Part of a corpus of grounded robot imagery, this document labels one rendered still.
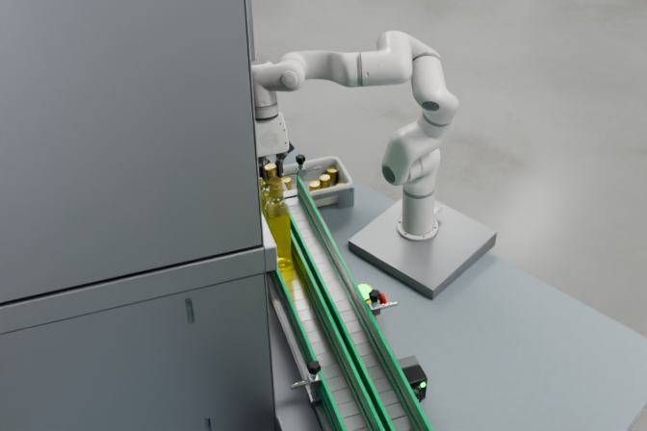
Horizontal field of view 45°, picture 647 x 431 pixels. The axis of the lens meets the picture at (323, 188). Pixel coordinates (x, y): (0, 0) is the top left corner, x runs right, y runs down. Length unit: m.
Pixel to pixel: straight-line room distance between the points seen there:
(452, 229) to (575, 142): 2.06
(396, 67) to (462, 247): 0.68
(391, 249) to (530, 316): 0.44
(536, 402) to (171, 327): 0.97
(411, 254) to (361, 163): 1.76
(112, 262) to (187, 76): 0.37
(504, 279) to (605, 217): 1.61
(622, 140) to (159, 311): 3.37
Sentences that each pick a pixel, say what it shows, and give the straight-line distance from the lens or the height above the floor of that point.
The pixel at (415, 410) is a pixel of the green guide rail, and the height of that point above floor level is 0.95.
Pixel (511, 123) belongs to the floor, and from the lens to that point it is 4.45.
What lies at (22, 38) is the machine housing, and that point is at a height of 1.86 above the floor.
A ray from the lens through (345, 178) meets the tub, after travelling 2.54.
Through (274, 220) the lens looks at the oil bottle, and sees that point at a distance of 2.02.
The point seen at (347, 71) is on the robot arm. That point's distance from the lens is 1.90.
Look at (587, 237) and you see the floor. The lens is 3.76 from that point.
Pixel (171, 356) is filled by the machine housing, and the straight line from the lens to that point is 1.57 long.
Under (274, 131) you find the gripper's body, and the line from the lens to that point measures 1.96.
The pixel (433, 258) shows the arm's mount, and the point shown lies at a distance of 2.31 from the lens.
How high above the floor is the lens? 2.34
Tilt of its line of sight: 37 degrees down
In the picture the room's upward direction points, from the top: straight up
